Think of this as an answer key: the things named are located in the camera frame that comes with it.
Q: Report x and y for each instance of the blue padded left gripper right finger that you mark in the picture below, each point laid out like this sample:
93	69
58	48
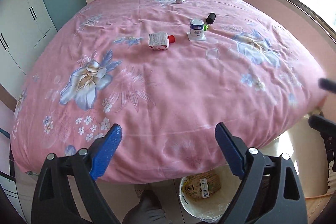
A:
270	190

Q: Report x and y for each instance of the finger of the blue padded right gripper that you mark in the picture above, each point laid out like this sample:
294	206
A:
323	125
327	85

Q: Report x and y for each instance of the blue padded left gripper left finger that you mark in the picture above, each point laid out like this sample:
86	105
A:
53	201

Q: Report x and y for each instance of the black sock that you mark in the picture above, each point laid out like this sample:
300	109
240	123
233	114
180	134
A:
211	18

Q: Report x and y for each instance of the white yogurt cup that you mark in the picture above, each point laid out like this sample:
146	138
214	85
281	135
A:
196	32

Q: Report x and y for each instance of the red block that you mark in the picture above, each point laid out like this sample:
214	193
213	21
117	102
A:
171	39

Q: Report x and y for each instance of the foil ball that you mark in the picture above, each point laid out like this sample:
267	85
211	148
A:
179	1

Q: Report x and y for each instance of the white red medicine box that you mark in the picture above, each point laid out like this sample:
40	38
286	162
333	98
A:
158	41

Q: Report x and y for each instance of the white trash bin with liner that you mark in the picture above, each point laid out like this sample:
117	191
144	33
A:
211	209

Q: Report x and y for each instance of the paper bag in bin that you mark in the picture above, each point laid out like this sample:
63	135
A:
200	186

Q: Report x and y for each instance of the pink floral bed cover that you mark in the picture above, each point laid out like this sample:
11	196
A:
250	74

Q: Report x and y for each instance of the white wardrobe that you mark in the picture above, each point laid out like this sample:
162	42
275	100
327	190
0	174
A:
26	29

